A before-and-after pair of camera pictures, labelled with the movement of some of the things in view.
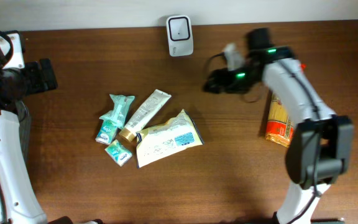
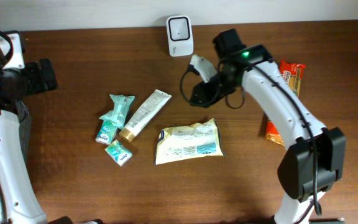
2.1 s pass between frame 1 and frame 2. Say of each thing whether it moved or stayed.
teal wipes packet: stayed
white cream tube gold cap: stayed
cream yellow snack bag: moved
